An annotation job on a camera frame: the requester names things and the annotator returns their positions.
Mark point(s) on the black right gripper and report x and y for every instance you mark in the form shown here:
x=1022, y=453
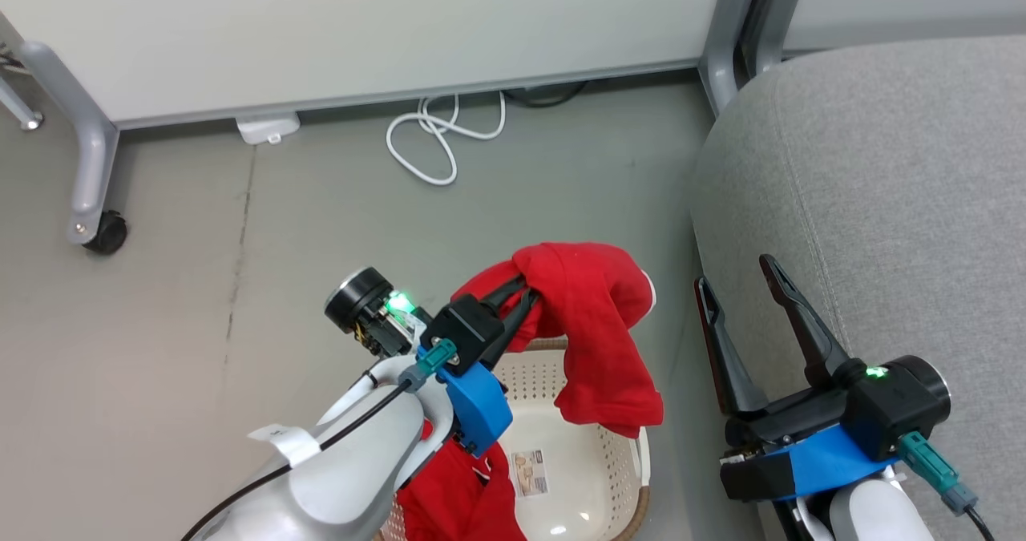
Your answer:
x=890, y=405

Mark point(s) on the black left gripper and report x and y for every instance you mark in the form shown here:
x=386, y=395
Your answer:
x=469, y=325

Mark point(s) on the red t-shirt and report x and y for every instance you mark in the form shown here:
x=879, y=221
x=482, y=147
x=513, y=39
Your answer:
x=593, y=325

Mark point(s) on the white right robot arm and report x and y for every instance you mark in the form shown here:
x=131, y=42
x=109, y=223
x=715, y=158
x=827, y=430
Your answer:
x=878, y=513

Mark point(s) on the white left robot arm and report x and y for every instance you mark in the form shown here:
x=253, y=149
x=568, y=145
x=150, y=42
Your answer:
x=337, y=485

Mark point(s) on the cream perforated laundry basket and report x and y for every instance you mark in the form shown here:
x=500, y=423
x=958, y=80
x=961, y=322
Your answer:
x=593, y=477

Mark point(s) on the paper label sticker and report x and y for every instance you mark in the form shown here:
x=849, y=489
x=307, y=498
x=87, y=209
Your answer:
x=529, y=473

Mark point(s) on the grey fabric sofa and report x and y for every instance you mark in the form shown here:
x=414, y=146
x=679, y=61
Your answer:
x=882, y=204

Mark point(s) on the small white plastic box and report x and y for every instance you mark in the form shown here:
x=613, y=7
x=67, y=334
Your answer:
x=268, y=128

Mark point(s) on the grey partition foot posts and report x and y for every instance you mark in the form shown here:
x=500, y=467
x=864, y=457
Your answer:
x=725, y=36

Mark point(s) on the wide white partition panel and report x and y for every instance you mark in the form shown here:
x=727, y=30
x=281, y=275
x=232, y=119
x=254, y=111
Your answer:
x=361, y=28

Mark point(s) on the grey partition leg with caster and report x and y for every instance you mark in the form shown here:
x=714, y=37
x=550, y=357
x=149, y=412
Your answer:
x=88, y=164

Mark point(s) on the thin grey table leg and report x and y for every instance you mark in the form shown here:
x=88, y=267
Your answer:
x=20, y=108

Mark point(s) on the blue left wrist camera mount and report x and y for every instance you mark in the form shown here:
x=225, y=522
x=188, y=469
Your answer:
x=477, y=401

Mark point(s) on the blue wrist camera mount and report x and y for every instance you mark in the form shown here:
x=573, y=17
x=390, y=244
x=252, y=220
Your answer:
x=477, y=401
x=834, y=461

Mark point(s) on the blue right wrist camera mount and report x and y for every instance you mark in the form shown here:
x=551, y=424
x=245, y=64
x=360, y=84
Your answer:
x=834, y=461

